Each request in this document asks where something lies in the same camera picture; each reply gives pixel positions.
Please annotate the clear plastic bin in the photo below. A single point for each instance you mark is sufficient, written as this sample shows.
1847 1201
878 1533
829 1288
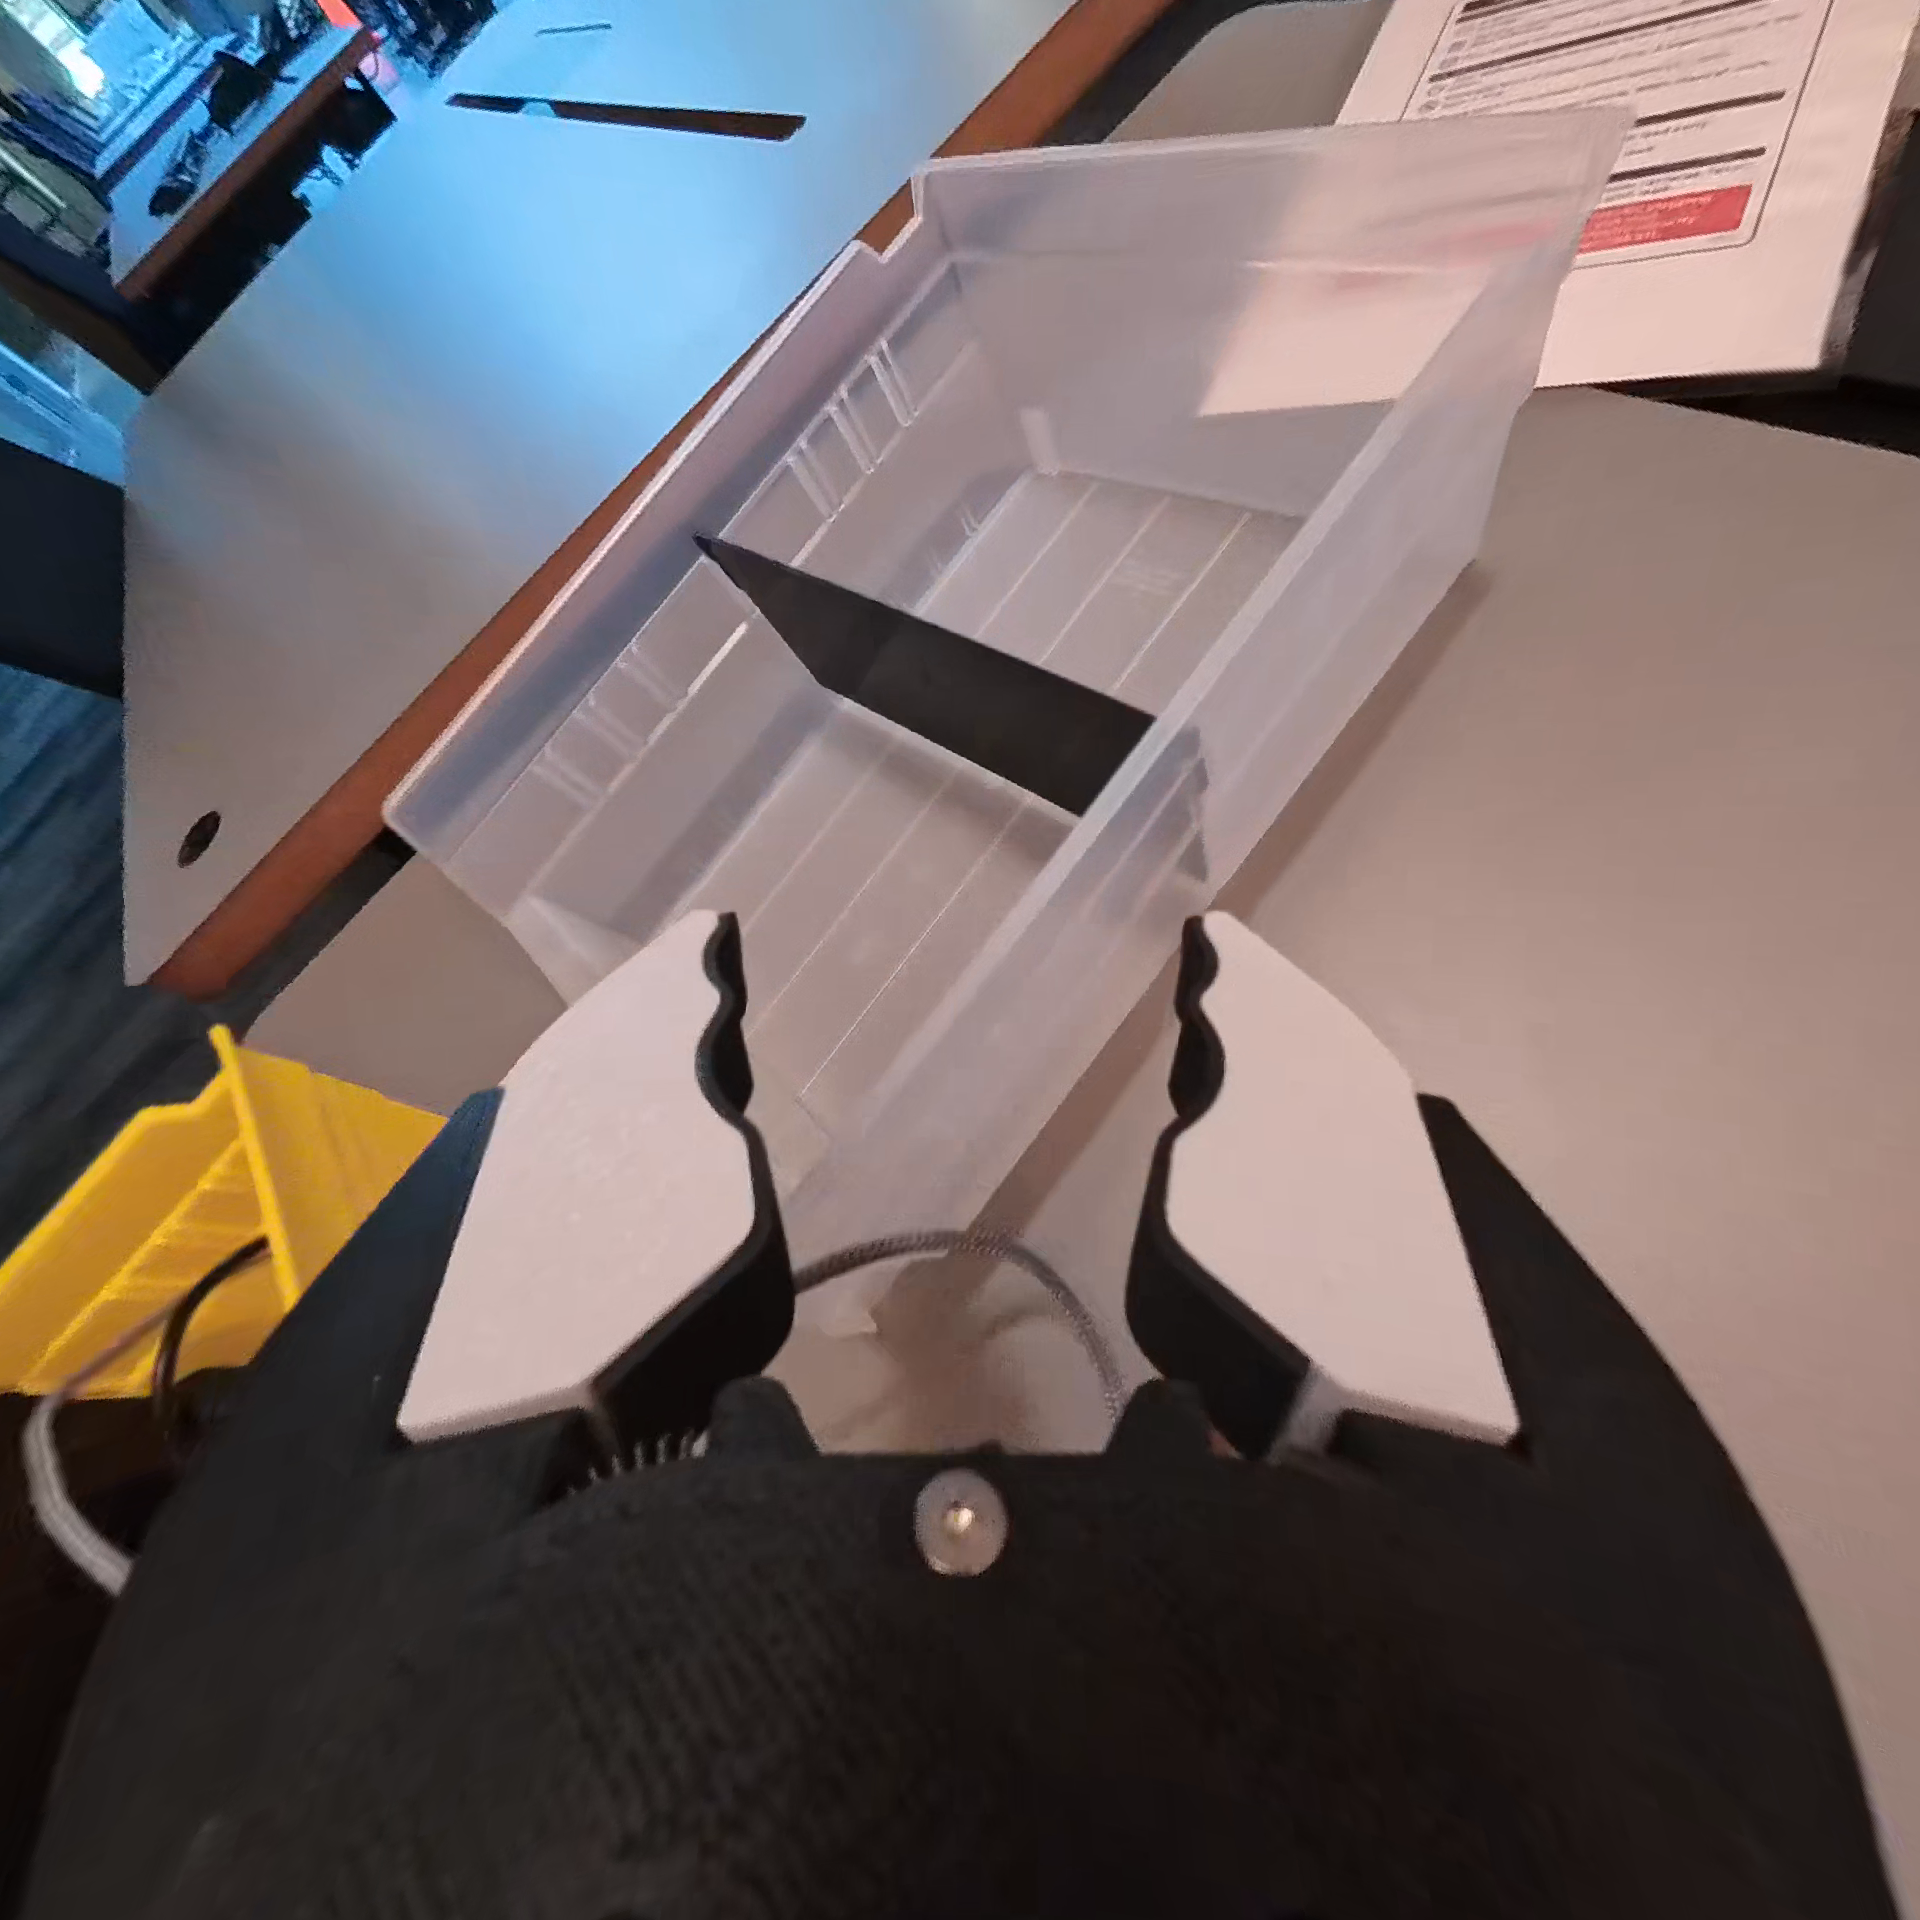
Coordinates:
1202 388

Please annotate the yellow plastic bin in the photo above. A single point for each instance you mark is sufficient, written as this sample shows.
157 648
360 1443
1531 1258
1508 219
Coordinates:
211 1201

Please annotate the printed paper sheet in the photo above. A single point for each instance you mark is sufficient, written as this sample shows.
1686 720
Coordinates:
1680 121

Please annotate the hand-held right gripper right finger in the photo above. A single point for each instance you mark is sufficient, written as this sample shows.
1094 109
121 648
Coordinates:
1335 1201

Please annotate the black bin divider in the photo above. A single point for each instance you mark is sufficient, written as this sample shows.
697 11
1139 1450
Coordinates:
934 676

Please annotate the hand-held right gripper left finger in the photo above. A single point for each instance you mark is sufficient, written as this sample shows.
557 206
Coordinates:
573 1201

